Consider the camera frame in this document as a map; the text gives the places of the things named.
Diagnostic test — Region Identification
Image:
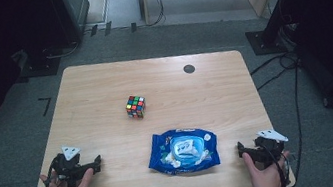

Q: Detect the black metal stand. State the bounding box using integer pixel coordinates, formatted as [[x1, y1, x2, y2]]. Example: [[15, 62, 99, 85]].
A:
[[239, 0, 317, 59]]

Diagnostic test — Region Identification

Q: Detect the hanging black cable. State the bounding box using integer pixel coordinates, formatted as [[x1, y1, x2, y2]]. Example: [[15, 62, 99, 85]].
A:
[[143, 0, 169, 29]]

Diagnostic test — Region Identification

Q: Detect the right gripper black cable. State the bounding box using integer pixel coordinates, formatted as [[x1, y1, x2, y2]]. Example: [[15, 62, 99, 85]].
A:
[[263, 141, 293, 187]]

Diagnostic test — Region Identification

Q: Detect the looped black floor cable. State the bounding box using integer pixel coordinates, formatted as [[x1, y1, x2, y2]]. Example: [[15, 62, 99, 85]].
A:
[[247, 50, 305, 93]]

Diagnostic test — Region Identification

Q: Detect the dark cabinet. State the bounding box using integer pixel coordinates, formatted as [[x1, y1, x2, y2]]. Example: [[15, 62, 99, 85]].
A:
[[47, 0, 97, 50]]

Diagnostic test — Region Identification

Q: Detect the dark round table grommet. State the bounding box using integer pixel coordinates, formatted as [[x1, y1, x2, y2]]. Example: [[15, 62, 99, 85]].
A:
[[182, 63, 197, 75]]

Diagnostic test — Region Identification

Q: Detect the angled black floor tape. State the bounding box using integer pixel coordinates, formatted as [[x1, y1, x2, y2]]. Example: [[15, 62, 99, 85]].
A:
[[37, 96, 54, 118]]

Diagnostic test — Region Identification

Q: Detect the black stand base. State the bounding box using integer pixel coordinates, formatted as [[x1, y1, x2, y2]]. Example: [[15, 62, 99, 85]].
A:
[[10, 44, 65, 85]]

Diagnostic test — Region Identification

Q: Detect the blue wet wipes pack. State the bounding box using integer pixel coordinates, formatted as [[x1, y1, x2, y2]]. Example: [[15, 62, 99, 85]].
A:
[[143, 122, 223, 180]]

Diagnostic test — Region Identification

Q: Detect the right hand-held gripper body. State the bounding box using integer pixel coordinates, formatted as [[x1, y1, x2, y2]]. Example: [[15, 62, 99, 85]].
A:
[[252, 126, 293, 170]]

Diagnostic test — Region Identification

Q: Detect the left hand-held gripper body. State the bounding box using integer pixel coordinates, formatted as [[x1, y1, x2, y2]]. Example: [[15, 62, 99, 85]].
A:
[[49, 142, 93, 187]]

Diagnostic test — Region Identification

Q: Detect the person's right hand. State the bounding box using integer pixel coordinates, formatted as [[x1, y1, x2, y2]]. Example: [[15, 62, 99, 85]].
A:
[[242, 146, 296, 187]]

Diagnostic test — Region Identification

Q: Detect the long black floor cable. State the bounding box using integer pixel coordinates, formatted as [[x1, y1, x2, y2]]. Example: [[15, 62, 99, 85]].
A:
[[266, 61, 319, 187]]

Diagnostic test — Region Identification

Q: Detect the colourful puzzle cube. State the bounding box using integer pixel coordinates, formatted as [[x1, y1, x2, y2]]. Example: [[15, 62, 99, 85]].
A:
[[124, 93, 149, 122]]

